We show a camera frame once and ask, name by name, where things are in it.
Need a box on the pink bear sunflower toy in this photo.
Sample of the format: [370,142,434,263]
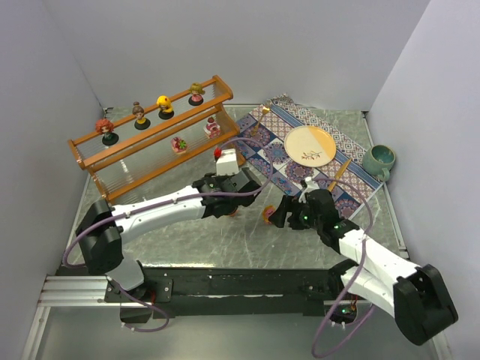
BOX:
[262,205,276,224]

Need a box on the pink bear cake toy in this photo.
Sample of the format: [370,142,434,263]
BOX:
[203,116,221,139]

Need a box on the pink bear donut toy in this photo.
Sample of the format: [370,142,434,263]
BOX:
[171,136,188,155]

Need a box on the blonde pink dress figurine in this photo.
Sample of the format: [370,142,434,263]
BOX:
[188,82,205,106]

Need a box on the brown hair yellow figurine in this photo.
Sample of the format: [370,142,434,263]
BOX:
[132,101,151,131]

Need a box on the red hair green figurine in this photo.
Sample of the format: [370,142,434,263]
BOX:
[95,118,119,146]

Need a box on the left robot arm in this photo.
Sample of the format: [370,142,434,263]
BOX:
[76,168,262,291]

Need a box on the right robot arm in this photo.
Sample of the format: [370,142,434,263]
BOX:
[268,189,458,345]

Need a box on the orange wooden acrylic shelf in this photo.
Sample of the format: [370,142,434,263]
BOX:
[67,76,240,202]

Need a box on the patterned blue placemat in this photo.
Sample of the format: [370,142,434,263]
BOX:
[227,96,383,220]

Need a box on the cream and orange plate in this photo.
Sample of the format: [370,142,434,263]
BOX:
[283,125,337,167]

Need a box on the gold fork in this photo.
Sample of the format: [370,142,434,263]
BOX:
[250,100,272,137]

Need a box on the teal ceramic mug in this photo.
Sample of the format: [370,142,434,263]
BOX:
[362,145,396,182]

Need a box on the black base beam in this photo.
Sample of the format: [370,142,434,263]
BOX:
[129,268,344,319]

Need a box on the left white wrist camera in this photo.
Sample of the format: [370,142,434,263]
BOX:
[214,148,239,176]

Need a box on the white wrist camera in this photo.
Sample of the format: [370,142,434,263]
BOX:
[214,148,239,176]
[298,176,320,203]

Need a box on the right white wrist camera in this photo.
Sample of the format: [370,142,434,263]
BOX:
[298,176,320,203]

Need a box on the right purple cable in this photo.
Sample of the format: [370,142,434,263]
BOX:
[310,178,374,358]

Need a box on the purple cable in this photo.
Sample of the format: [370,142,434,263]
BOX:
[62,136,275,333]
[310,178,374,358]

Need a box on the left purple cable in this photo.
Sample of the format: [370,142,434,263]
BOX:
[62,136,275,333]

